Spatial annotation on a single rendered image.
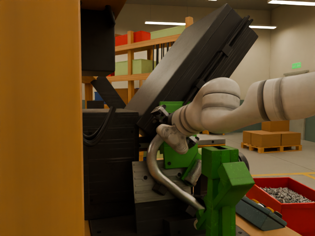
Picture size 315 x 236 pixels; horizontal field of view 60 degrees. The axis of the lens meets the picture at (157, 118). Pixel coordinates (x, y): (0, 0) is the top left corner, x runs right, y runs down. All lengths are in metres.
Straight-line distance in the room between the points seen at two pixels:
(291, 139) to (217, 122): 6.97
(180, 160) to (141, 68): 3.31
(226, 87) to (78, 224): 0.40
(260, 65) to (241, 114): 10.79
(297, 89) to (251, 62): 10.65
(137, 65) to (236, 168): 3.65
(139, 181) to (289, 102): 0.52
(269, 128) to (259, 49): 4.48
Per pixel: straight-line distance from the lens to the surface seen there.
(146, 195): 0.84
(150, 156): 0.78
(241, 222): 0.94
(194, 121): 0.58
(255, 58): 11.18
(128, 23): 10.18
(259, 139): 6.93
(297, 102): 0.45
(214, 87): 0.51
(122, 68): 4.38
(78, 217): 0.17
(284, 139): 7.31
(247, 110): 0.47
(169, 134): 0.64
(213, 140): 1.04
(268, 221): 0.90
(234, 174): 0.58
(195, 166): 0.83
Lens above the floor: 1.28
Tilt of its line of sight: 4 degrees down
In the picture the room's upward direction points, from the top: straight up
